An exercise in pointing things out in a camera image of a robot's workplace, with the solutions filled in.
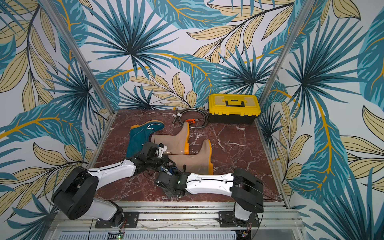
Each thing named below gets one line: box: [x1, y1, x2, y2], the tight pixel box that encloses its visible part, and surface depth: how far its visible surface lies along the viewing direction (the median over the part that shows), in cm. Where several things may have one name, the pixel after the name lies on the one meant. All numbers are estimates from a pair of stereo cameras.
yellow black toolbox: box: [208, 93, 261, 125], surface depth 105 cm
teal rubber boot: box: [126, 120, 165, 159], surface depth 103 cm
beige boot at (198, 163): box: [168, 139, 214, 175], surface depth 90 cm
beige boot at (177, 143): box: [151, 122, 190, 155], surface depth 99 cm
